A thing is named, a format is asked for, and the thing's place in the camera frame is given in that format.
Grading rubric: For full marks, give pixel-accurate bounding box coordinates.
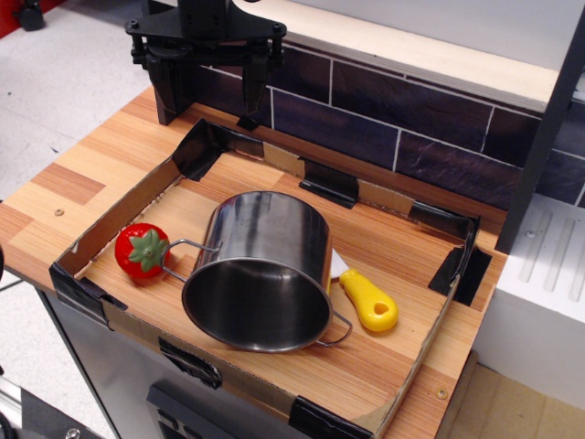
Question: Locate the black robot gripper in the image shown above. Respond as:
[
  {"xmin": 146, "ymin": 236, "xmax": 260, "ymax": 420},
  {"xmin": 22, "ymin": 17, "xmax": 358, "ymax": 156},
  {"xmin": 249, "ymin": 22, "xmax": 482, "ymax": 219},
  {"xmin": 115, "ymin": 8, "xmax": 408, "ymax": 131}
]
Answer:
[{"xmin": 124, "ymin": 1, "xmax": 287, "ymax": 115}]

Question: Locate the shiny metal pot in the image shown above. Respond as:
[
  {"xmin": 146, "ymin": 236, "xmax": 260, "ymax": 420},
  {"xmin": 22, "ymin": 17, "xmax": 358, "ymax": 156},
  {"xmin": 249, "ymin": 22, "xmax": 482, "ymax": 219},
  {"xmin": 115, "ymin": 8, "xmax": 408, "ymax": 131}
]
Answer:
[{"xmin": 181, "ymin": 191, "xmax": 340, "ymax": 353}]

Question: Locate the black caster wheel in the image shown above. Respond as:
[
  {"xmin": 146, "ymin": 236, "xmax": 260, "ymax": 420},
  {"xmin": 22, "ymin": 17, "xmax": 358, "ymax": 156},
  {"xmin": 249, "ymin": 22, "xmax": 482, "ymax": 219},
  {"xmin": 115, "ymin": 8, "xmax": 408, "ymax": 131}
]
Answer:
[{"xmin": 13, "ymin": 0, "xmax": 45, "ymax": 32}]

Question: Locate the red toy strawberry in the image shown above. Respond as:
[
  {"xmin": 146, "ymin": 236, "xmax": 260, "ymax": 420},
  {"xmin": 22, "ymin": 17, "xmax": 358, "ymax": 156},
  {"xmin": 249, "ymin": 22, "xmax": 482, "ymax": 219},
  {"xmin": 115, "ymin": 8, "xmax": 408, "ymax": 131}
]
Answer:
[{"xmin": 114, "ymin": 222, "xmax": 170, "ymax": 279}]

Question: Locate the dark brick backsplash panel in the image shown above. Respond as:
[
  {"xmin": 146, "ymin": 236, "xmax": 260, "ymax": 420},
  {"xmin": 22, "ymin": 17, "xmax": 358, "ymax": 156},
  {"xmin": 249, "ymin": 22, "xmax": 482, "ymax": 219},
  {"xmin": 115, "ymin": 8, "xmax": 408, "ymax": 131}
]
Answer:
[{"xmin": 164, "ymin": 46, "xmax": 584, "ymax": 210}]

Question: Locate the white drainer sink unit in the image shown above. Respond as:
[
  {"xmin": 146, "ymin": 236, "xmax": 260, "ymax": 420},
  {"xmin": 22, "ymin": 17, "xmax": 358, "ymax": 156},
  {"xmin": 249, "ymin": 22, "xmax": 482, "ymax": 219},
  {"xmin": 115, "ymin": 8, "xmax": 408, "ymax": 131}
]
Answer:
[{"xmin": 473, "ymin": 195, "xmax": 584, "ymax": 408}]

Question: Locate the yellow handled toy knife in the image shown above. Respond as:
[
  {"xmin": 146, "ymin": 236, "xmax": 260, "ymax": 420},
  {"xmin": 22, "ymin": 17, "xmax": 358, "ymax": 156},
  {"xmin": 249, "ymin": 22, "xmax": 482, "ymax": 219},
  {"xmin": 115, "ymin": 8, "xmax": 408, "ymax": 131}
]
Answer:
[{"xmin": 330, "ymin": 249, "xmax": 399, "ymax": 332}]

